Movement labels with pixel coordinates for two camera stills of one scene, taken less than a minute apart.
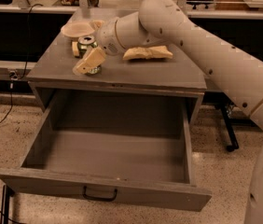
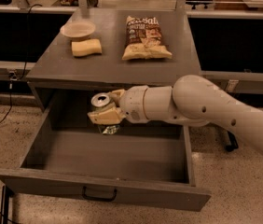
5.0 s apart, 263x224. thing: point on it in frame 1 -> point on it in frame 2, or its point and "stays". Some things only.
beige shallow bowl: (78, 29) stays
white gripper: (107, 37) -> (133, 104)
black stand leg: (234, 142) stays
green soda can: (82, 44) -> (102, 102)
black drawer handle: (98, 198) stays
